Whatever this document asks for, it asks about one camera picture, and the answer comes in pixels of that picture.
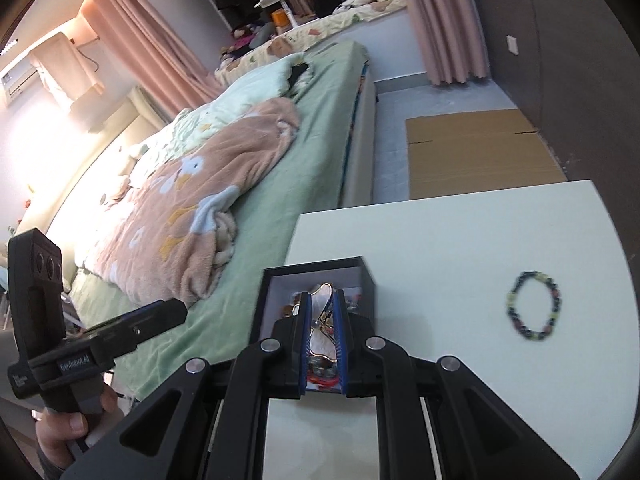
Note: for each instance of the white air conditioner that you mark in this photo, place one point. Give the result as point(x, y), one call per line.
point(17, 82)

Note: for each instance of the black item on bed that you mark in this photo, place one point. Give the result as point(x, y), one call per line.
point(298, 72)

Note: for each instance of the flat cardboard sheet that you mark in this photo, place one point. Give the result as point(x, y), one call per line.
point(475, 155)

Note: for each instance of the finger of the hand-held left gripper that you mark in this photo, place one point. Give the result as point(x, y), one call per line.
point(135, 312)
point(150, 325)

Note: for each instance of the beige headboard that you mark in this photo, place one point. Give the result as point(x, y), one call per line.
point(145, 105)

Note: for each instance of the printed window seat mattress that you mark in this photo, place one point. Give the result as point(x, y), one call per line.
point(325, 27)

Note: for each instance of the pile of plush toys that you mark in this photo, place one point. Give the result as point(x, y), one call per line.
point(247, 42)

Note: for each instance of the white gold-rimmed ornament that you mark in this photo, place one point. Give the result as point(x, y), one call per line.
point(322, 320)

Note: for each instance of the pink duck-print blanket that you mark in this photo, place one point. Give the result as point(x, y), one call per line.
point(200, 195)

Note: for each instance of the white pillows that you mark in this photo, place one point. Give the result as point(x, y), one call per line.
point(125, 170)

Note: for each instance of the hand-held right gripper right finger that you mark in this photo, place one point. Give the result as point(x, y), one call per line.
point(341, 340)

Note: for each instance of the pink curtain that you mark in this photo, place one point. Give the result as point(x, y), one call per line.
point(150, 20)
point(440, 20)

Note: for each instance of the hanging beige towel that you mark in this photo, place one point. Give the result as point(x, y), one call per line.
point(65, 70)

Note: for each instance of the white bedside table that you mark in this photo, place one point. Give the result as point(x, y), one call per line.
point(450, 260)

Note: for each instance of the orange box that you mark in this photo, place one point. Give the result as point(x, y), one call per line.
point(281, 17)

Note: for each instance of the bed with green sheet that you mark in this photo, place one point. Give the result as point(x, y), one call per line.
point(300, 170)

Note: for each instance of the white wall switch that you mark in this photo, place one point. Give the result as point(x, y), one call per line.
point(512, 44)

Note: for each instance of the black square box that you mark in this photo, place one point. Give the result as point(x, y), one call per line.
point(369, 280)

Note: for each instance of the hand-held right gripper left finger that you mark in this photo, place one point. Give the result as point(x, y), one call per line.
point(304, 340)

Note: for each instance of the white patterned cloth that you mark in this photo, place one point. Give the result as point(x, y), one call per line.
point(355, 0)

